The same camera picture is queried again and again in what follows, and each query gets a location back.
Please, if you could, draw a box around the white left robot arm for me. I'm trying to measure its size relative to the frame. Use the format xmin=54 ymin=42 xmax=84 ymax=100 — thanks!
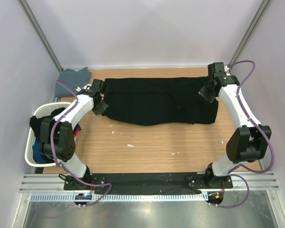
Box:
xmin=39 ymin=79 xmax=108 ymax=190

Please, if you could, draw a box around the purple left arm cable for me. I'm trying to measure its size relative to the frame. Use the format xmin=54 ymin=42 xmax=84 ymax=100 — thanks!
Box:
xmin=51 ymin=80 xmax=113 ymax=206

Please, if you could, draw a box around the folded teal t-shirt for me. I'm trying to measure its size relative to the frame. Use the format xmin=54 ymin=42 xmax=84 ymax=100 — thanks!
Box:
xmin=55 ymin=67 xmax=91 ymax=98

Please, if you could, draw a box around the blue garment in basket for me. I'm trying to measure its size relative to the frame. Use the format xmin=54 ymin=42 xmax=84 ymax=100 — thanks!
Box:
xmin=32 ymin=140 xmax=54 ymax=164

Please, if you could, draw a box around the black clothes pile in basket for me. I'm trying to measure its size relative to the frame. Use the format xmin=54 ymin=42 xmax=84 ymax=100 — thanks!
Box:
xmin=29 ymin=107 xmax=65 ymax=141

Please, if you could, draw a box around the slotted cable duct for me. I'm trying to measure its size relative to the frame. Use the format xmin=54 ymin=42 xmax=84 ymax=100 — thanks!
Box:
xmin=30 ymin=192 xmax=208 ymax=203

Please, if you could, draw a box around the black t-shirt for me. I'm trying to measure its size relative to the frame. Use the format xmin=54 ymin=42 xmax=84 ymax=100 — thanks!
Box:
xmin=104 ymin=77 xmax=219 ymax=126

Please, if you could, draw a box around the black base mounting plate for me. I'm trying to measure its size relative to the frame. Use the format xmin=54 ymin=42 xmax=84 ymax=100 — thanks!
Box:
xmin=59 ymin=172 xmax=233 ymax=195

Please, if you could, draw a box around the pink garment in basket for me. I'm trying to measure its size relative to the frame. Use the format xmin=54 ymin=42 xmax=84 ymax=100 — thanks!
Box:
xmin=73 ymin=126 xmax=81 ymax=138

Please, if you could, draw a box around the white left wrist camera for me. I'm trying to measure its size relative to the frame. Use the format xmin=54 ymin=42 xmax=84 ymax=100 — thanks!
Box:
xmin=76 ymin=84 xmax=91 ymax=93

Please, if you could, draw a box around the white laundry basket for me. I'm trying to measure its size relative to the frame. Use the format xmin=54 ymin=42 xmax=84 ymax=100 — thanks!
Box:
xmin=25 ymin=102 xmax=71 ymax=168

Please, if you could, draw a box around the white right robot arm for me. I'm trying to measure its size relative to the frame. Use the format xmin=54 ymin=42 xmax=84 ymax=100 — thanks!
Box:
xmin=199 ymin=62 xmax=275 ymax=188

